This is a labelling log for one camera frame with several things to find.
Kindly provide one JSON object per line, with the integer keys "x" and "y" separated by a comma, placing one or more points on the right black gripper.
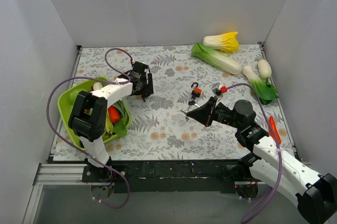
{"x": 210, "y": 112}

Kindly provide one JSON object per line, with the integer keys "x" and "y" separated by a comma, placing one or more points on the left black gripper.
{"x": 148, "y": 84}

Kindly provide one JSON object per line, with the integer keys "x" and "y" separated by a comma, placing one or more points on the black-headed keys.
{"x": 192, "y": 104}

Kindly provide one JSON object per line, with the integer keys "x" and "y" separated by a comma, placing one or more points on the orange padlock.
{"x": 196, "y": 92}

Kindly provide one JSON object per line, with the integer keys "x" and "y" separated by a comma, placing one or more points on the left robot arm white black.
{"x": 88, "y": 115}

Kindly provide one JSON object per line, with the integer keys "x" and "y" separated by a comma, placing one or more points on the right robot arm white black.
{"x": 312, "y": 193}

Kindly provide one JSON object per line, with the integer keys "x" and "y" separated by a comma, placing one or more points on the green beans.
{"x": 119, "y": 105}

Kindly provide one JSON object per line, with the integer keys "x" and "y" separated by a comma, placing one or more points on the white leek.
{"x": 97, "y": 86}

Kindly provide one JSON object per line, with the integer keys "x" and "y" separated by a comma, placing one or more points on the orange bell pepper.
{"x": 114, "y": 114}

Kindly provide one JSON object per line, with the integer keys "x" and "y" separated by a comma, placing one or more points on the floral table mat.
{"x": 159, "y": 130}

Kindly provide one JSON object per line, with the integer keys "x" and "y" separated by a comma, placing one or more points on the green plastic basket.
{"x": 65, "y": 108}

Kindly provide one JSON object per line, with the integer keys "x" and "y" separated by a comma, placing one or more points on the green napa cabbage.
{"x": 216, "y": 59}

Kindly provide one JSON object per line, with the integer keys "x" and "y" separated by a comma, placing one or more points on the green leafy vegetable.
{"x": 115, "y": 130}

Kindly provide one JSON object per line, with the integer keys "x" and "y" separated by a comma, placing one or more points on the bok choy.
{"x": 265, "y": 90}

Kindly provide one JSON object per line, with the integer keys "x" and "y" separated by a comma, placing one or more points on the orange carrot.
{"x": 273, "y": 130}

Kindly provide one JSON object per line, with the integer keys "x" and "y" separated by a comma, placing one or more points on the green round cabbage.
{"x": 73, "y": 96}

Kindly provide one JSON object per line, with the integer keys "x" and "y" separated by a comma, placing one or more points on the white radish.
{"x": 265, "y": 70}

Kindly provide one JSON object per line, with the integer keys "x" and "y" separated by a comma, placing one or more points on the yellow white cabbage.
{"x": 226, "y": 42}

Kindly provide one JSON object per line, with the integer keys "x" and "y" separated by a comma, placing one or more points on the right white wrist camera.
{"x": 218, "y": 89}

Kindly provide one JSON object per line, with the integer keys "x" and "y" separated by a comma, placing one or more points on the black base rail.
{"x": 224, "y": 176}

